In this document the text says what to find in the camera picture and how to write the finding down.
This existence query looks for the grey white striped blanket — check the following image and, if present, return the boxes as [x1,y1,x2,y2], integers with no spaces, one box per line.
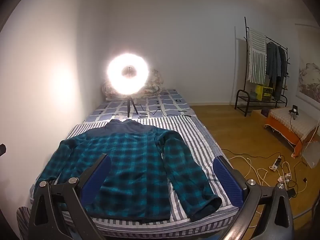
[30,116,240,237]

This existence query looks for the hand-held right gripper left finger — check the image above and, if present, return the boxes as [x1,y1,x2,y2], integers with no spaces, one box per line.
[27,154,112,240]

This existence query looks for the orange cloth covered table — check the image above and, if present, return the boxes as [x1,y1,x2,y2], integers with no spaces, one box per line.
[264,106,320,158]

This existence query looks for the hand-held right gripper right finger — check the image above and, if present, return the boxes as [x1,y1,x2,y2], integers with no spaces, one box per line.
[212,156,295,240]

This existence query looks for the black metal clothes rack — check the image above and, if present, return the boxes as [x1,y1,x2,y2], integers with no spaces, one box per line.
[234,17,291,117]

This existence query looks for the white floor cables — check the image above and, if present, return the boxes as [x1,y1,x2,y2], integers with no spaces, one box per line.
[228,155,309,189]

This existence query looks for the yellow box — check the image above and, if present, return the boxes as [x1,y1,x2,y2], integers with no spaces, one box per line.
[254,84,273,102]

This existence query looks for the ring light on tripod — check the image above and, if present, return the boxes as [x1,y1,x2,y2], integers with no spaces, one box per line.
[106,52,150,118]

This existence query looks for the floral quilt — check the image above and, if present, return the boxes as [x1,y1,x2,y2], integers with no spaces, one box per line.
[102,69,165,102]

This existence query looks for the teal plaid fleece jacket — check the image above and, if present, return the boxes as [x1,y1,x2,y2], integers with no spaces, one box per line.
[34,119,222,222]

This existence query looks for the striped cloth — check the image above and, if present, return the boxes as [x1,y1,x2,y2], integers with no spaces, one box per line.
[16,206,34,240]

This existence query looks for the grey-blue hanging coat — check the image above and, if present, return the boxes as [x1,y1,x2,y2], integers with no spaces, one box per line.
[265,42,281,91]

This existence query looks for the wall painting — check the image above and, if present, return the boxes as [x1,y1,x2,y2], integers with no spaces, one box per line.
[295,24,320,103]

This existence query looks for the beige checked cloth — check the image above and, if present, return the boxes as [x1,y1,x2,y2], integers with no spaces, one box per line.
[269,107,320,142]

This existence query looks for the white reflector board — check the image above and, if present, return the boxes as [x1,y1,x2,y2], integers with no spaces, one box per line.
[301,140,320,169]

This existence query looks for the black device on table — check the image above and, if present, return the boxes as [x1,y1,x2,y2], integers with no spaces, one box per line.
[289,104,300,119]

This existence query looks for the dark hanging coat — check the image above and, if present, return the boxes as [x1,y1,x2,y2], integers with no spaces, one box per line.
[277,45,288,100]

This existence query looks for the white power strip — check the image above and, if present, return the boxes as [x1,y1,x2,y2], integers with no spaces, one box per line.
[269,156,283,172]

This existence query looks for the striped white grey towel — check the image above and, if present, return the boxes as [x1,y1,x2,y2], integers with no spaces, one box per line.
[246,28,267,84]

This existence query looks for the blue patterned bedsheet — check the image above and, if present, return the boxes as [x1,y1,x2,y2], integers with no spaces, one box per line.
[82,88,198,123]

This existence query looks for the black cable on bed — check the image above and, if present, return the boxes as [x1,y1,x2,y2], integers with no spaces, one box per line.
[136,104,197,118]

